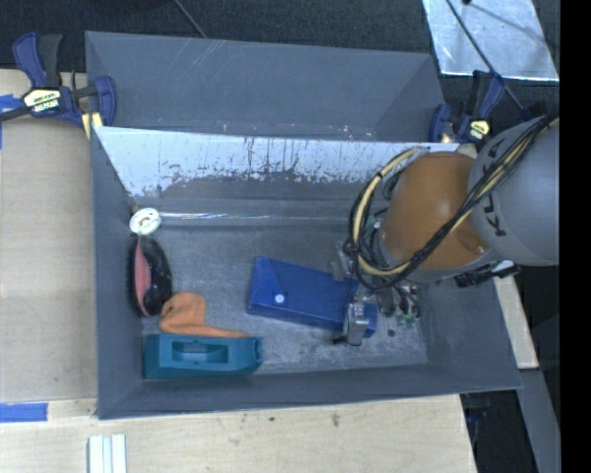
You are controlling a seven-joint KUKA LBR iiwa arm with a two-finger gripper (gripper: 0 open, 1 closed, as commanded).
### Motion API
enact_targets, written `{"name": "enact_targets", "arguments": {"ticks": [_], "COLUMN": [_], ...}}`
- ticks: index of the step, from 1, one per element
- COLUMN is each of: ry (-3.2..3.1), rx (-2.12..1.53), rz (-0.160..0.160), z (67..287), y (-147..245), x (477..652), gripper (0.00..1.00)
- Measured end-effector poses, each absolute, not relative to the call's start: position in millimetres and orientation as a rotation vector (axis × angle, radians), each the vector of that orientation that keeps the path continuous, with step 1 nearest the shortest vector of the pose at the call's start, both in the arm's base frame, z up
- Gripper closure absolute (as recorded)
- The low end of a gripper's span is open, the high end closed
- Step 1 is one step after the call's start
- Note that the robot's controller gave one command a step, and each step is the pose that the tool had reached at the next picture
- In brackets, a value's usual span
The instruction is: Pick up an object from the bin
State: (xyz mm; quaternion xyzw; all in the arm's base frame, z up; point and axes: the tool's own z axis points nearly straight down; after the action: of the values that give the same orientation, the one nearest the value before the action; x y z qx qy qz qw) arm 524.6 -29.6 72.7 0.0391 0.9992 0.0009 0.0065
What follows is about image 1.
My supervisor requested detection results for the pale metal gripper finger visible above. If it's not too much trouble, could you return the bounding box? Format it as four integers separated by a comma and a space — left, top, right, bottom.
344, 303, 371, 348
331, 249, 355, 283

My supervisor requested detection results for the blue flat box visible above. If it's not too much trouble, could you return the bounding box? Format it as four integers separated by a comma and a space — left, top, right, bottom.
246, 256, 378, 340

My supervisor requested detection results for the teal plastic block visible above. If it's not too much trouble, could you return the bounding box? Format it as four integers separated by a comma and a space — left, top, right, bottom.
142, 332, 265, 381

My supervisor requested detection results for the orange cloth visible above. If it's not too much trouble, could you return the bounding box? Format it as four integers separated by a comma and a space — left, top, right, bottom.
158, 291, 250, 340

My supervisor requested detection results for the grey metal bin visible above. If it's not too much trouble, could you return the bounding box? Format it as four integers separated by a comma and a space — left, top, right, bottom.
84, 30, 524, 421

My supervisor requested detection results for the black and pink oval brush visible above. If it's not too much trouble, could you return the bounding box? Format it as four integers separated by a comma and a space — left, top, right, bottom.
127, 236, 174, 319

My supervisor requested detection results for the white round cap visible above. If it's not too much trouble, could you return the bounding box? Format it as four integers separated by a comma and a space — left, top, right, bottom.
128, 207, 163, 237

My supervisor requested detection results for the pale wood board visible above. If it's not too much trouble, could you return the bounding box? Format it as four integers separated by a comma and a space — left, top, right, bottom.
0, 115, 99, 404

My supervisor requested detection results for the black cylinder on white bracket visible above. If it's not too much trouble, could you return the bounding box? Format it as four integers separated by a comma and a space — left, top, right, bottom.
454, 259, 521, 289

